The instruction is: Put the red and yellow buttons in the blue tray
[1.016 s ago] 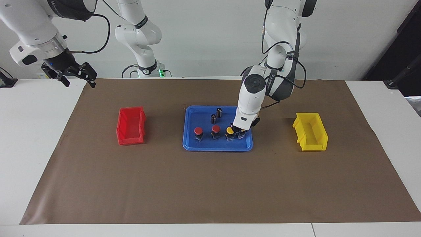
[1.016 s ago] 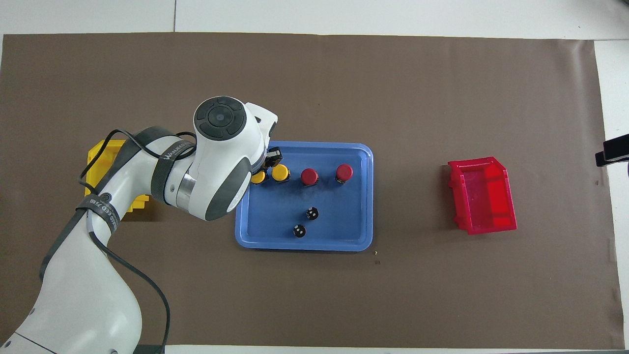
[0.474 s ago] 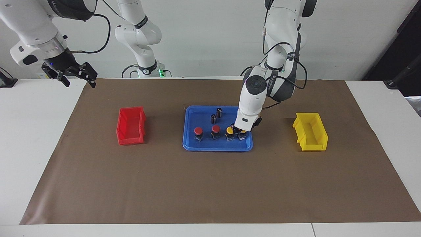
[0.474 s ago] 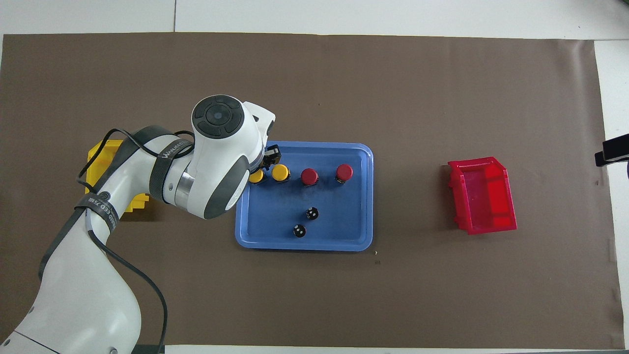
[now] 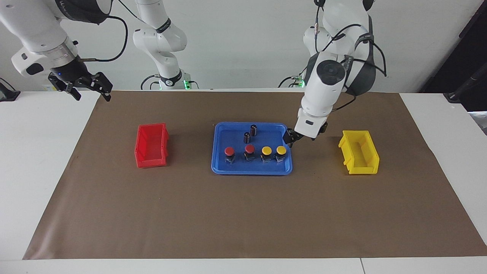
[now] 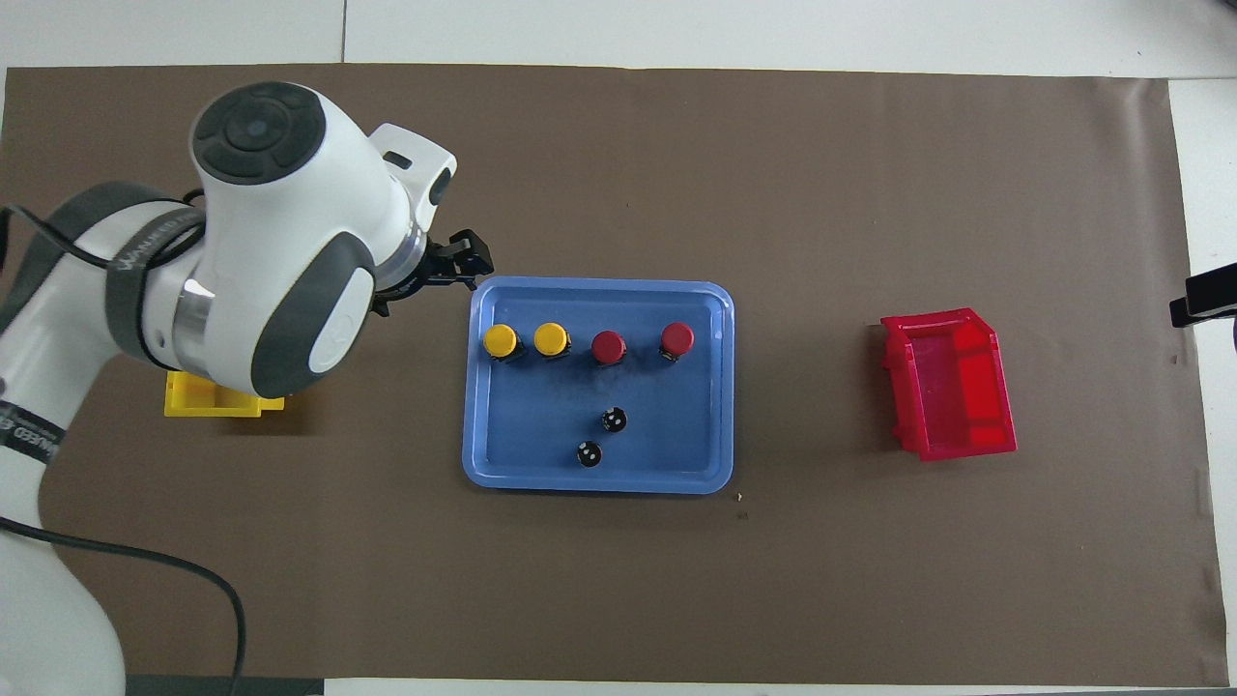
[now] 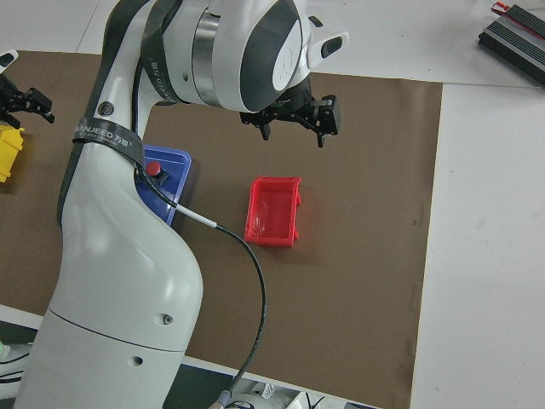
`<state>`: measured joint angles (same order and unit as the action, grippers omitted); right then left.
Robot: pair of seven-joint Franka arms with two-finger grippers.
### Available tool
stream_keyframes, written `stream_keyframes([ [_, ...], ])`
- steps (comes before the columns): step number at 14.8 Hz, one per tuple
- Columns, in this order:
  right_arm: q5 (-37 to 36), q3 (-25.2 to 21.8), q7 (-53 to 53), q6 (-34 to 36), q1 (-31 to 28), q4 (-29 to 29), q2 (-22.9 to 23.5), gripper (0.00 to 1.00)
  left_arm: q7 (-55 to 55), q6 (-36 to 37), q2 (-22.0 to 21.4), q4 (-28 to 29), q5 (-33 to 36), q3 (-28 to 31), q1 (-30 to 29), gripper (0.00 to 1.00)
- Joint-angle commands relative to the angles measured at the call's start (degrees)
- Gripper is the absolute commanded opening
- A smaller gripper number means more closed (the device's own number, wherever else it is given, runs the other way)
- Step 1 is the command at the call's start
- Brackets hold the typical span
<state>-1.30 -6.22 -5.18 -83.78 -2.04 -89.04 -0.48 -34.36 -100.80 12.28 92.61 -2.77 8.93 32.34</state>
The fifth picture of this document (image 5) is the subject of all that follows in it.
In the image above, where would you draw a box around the yellow plastic parts bin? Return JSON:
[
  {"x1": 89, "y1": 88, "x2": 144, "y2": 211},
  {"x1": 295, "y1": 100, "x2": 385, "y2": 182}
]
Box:
[{"x1": 338, "y1": 130, "x2": 380, "y2": 175}]

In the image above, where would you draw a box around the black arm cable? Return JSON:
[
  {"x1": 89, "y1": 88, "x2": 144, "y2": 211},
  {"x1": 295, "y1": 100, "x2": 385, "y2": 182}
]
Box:
[
  {"x1": 78, "y1": 0, "x2": 153, "y2": 62},
  {"x1": 314, "y1": 0, "x2": 388, "y2": 111}
]

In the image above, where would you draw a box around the black stand pole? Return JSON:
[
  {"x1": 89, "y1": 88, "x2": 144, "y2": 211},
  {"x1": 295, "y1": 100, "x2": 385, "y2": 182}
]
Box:
[{"x1": 443, "y1": 70, "x2": 487, "y2": 104}]

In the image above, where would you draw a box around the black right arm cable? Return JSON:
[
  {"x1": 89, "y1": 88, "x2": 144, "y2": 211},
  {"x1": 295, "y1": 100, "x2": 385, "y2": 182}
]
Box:
[{"x1": 78, "y1": 0, "x2": 153, "y2": 62}]

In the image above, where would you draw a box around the black clamp object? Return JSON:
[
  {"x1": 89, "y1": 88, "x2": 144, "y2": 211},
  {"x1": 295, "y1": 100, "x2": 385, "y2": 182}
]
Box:
[{"x1": 0, "y1": 78, "x2": 21, "y2": 102}]

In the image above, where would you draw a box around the black base cable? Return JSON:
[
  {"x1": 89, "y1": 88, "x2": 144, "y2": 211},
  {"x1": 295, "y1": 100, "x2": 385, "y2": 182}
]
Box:
[
  {"x1": 278, "y1": 63, "x2": 310, "y2": 88},
  {"x1": 140, "y1": 74, "x2": 162, "y2": 91}
]

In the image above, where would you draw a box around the blue plastic tray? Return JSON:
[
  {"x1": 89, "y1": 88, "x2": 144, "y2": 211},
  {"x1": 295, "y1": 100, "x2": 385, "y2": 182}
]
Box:
[{"x1": 211, "y1": 122, "x2": 293, "y2": 175}]

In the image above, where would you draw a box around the black left base cable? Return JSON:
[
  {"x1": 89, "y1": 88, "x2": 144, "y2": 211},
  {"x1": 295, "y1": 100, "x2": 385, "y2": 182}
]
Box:
[{"x1": 278, "y1": 63, "x2": 310, "y2": 88}]

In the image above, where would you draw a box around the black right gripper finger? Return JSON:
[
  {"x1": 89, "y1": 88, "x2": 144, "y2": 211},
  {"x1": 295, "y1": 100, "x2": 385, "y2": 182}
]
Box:
[
  {"x1": 48, "y1": 74, "x2": 81, "y2": 101},
  {"x1": 78, "y1": 72, "x2": 113, "y2": 102}
]

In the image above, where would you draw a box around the red plastic parts bin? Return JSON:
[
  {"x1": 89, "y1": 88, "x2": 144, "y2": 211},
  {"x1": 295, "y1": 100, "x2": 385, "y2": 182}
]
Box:
[{"x1": 135, "y1": 123, "x2": 169, "y2": 169}]

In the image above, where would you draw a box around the black right base cable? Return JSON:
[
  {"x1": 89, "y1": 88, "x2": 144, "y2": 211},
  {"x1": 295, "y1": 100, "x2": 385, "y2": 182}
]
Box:
[{"x1": 140, "y1": 74, "x2": 162, "y2": 91}]

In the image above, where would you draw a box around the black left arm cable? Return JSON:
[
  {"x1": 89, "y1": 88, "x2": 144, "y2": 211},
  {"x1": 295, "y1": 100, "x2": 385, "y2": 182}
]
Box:
[{"x1": 314, "y1": 0, "x2": 388, "y2": 111}]

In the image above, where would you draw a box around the brown paper table mat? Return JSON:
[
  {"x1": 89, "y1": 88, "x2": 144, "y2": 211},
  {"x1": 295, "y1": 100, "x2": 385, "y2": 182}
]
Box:
[{"x1": 22, "y1": 90, "x2": 487, "y2": 260}]

